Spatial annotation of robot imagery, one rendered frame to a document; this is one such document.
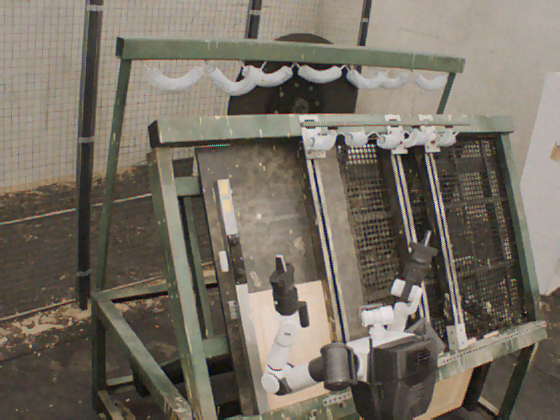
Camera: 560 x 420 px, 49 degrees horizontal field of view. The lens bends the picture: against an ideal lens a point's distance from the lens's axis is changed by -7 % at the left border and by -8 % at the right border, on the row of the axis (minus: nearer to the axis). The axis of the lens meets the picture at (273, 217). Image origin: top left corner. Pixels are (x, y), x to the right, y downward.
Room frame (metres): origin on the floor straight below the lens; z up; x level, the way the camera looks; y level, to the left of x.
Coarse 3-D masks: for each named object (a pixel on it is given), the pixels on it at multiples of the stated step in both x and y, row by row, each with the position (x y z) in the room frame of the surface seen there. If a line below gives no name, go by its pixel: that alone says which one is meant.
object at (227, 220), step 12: (216, 192) 2.49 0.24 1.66; (228, 192) 2.49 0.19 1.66; (228, 216) 2.44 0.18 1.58; (228, 228) 2.41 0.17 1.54; (228, 252) 2.37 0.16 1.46; (228, 264) 2.36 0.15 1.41; (240, 288) 2.31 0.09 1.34; (240, 300) 2.29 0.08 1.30; (240, 312) 2.26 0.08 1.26; (240, 324) 2.26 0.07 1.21; (252, 324) 2.26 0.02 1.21; (252, 336) 2.24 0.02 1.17; (252, 348) 2.21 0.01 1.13; (252, 360) 2.19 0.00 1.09; (252, 372) 2.16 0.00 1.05; (252, 384) 2.14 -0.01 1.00; (252, 396) 2.13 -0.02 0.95; (264, 396) 2.13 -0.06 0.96; (264, 408) 2.11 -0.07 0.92
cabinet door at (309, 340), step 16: (304, 288) 2.49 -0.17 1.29; (320, 288) 2.53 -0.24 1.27; (256, 304) 2.34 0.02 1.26; (272, 304) 2.38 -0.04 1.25; (320, 304) 2.49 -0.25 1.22; (256, 320) 2.30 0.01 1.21; (272, 320) 2.34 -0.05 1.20; (320, 320) 2.46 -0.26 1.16; (256, 336) 2.27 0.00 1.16; (272, 336) 2.31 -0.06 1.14; (304, 336) 2.38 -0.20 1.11; (320, 336) 2.42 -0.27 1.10; (304, 352) 2.35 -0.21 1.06; (320, 384) 2.31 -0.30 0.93; (272, 400) 2.16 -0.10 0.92; (288, 400) 2.20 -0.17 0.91
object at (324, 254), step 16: (304, 128) 2.76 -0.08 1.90; (320, 128) 2.81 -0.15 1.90; (336, 128) 2.69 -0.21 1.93; (304, 144) 2.73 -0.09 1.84; (304, 160) 2.75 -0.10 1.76; (304, 176) 2.73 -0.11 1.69; (304, 192) 2.72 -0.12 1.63; (320, 192) 2.70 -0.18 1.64; (320, 208) 2.67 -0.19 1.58; (320, 224) 2.62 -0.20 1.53; (320, 240) 2.59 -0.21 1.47; (320, 256) 2.58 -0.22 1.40; (320, 272) 2.56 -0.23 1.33; (336, 272) 2.55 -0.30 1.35; (336, 288) 2.52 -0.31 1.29; (336, 304) 2.49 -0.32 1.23; (336, 320) 2.44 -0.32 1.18; (336, 336) 2.42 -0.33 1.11
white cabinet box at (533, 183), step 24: (552, 72) 5.89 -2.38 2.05; (552, 96) 5.74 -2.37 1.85; (552, 120) 5.70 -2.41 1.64; (552, 144) 5.66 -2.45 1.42; (528, 168) 5.78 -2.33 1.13; (552, 168) 5.62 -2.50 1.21; (528, 192) 5.74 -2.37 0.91; (552, 192) 5.58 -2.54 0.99; (528, 216) 5.70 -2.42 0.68; (552, 216) 5.54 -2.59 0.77; (552, 240) 5.49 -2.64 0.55; (552, 264) 5.44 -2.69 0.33; (552, 288) 5.58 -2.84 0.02
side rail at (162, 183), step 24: (168, 168) 2.39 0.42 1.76; (168, 192) 2.34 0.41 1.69; (168, 216) 2.29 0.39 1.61; (168, 240) 2.26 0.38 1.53; (168, 264) 2.25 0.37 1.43; (168, 288) 2.24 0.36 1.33; (192, 312) 2.15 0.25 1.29; (192, 336) 2.10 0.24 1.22; (192, 360) 2.05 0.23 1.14; (192, 384) 2.04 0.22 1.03; (192, 408) 2.03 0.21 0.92
